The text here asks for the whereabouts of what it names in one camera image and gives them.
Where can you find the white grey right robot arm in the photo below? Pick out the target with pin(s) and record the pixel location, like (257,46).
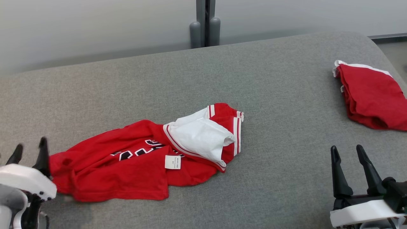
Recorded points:
(370,225)

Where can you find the grey round post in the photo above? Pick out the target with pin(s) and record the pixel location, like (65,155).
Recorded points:
(195,35)
(215,31)

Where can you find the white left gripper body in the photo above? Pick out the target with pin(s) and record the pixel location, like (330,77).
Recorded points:
(25,179)

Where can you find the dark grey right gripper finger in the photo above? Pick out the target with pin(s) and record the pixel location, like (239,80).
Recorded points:
(339,178)
(372,178)

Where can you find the grey vertical wall frame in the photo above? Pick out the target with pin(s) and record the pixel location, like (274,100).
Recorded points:
(201,12)

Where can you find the red shirts stack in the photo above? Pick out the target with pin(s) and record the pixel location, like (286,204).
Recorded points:
(372,95)

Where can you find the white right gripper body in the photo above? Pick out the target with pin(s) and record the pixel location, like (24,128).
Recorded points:
(359,213)

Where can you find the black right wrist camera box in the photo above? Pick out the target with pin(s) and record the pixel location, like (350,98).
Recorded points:
(396,194)

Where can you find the dark grey floor rail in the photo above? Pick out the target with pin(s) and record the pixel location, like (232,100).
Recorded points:
(389,37)

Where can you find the red jersey with number print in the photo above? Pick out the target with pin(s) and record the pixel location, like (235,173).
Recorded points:
(111,178)

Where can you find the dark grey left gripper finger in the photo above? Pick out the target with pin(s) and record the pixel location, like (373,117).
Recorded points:
(15,157)
(43,157)

